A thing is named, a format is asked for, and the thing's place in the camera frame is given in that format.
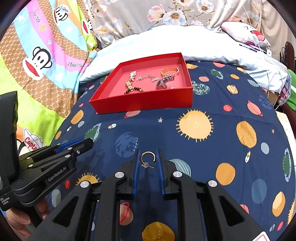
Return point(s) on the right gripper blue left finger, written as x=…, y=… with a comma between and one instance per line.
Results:
x=135, y=177

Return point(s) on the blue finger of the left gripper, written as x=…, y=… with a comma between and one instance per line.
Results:
x=65, y=145

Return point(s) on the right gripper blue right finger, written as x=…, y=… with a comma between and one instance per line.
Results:
x=160, y=171

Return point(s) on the small hoop earring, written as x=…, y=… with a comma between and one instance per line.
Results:
x=147, y=159

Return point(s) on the silver metal wristwatch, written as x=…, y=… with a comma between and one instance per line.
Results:
x=162, y=83

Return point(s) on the red cardboard tray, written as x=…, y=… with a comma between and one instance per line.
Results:
x=111, y=96

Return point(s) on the silver filigree pendant earring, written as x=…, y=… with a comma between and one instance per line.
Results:
x=142, y=77

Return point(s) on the gold twisted cuff bangle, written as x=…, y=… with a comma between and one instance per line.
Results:
x=170, y=71

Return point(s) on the left human hand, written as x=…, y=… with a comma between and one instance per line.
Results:
x=19, y=220

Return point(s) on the navy planet print bedsheet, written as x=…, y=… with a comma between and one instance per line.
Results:
x=231, y=134

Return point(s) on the colourful monkey cartoon blanket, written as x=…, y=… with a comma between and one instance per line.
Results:
x=44, y=53

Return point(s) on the light blue quilt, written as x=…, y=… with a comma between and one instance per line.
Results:
x=195, y=43

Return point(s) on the grey floral curtain fabric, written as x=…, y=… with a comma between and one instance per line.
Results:
x=114, y=20

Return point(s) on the green white garment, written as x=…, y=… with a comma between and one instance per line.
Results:
x=292, y=99

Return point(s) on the pink white plush pillow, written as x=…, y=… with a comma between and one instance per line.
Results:
x=245, y=33

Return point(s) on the dark red chair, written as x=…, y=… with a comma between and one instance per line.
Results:
x=287, y=56

